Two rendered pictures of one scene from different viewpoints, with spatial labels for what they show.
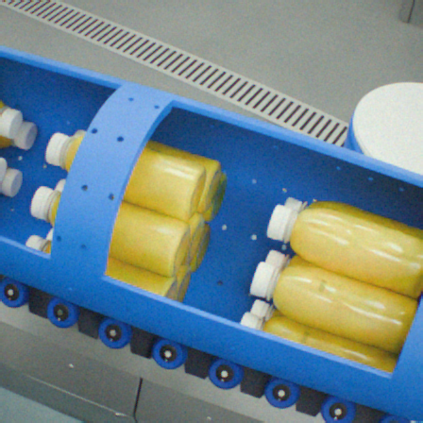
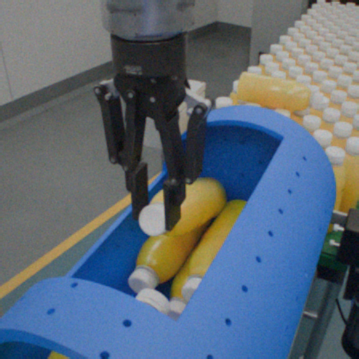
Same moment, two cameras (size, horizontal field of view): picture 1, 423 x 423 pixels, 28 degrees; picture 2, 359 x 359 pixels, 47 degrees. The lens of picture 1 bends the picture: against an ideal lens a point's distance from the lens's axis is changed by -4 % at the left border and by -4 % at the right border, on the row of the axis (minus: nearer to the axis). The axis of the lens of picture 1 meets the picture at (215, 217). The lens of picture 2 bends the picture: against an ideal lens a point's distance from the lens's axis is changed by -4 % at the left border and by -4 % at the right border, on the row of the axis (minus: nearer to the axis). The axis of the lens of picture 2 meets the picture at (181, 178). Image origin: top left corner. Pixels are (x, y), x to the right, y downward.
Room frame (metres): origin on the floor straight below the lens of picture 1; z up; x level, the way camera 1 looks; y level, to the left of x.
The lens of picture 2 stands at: (0.87, -0.08, 1.51)
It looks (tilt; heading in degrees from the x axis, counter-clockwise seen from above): 35 degrees down; 102
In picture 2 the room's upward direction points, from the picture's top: straight up
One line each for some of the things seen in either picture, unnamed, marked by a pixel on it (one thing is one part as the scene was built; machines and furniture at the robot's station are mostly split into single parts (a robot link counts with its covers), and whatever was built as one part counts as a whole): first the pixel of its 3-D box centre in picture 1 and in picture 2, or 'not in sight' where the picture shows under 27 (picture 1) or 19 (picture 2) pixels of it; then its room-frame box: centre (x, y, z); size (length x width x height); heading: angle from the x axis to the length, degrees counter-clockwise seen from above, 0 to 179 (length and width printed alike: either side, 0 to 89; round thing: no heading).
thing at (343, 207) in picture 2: not in sight; (346, 183); (1.07, 0.72, 0.99); 0.07 x 0.07 x 0.18
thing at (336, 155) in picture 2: not in sight; (334, 155); (1.03, 0.67, 1.08); 0.04 x 0.04 x 0.02
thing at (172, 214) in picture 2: not in sight; (172, 201); (0.78, 0.32, 1.20); 0.03 x 0.01 x 0.07; 76
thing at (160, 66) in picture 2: not in sight; (150, 74); (0.76, 0.32, 1.35); 0.08 x 0.07 x 0.09; 166
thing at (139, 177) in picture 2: not in sight; (139, 191); (0.74, 0.33, 1.20); 0.03 x 0.01 x 0.07; 76
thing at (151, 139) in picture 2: not in sight; (170, 110); (0.65, 0.86, 1.05); 0.20 x 0.10 x 0.10; 76
